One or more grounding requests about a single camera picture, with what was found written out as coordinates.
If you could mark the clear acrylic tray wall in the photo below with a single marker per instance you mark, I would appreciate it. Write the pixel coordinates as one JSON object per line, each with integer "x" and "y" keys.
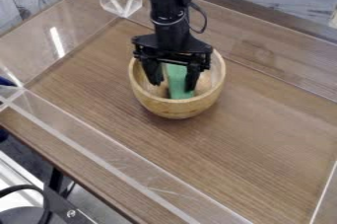
{"x": 252, "y": 162}

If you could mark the clear acrylic corner bracket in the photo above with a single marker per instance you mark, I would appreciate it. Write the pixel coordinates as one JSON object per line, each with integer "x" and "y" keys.
{"x": 122, "y": 8}

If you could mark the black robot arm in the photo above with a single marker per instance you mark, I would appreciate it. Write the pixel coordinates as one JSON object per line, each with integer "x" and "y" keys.
{"x": 172, "y": 10}

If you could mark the black metal table leg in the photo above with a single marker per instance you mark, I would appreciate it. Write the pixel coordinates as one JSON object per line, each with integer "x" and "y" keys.
{"x": 56, "y": 180}

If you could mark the blue object at edge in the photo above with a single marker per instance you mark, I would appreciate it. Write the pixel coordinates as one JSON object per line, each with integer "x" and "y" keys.
{"x": 5, "y": 82}

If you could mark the green rectangular block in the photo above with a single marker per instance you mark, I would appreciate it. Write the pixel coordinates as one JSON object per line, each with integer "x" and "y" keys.
{"x": 176, "y": 82}

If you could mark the brown wooden bowl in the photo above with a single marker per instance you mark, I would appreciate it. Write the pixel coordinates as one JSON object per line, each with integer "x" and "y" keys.
{"x": 153, "y": 97}

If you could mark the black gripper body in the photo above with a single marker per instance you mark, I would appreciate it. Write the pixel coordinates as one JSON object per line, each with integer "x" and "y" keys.
{"x": 173, "y": 45}

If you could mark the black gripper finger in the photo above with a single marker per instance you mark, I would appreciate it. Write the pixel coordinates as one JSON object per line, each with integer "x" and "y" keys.
{"x": 152, "y": 66}
{"x": 192, "y": 76}

